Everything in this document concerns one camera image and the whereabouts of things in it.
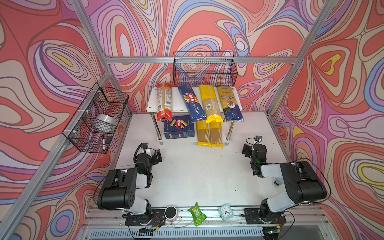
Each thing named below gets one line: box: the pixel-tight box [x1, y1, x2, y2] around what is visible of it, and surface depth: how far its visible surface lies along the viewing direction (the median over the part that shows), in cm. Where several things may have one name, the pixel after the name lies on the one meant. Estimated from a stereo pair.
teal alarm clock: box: [218, 203, 234, 221], surface depth 75 cm
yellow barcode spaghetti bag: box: [199, 85, 224, 124], surface depth 75 cm
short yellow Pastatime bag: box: [196, 120, 211, 148], surface depth 98 cm
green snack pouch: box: [187, 202, 207, 227], surface depth 75 cm
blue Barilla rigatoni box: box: [163, 115, 195, 140], surface depth 96 cm
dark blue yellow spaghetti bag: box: [216, 85, 245, 123], surface depth 74 cm
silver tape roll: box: [92, 114, 117, 133], surface depth 74 cm
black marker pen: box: [102, 134, 106, 151], surface depth 73 cm
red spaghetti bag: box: [156, 83, 173, 122], surface depth 75 cm
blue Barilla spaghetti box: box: [178, 83, 207, 122], surface depth 73 cm
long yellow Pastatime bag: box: [205, 114, 224, 149], surface depth 94 cm
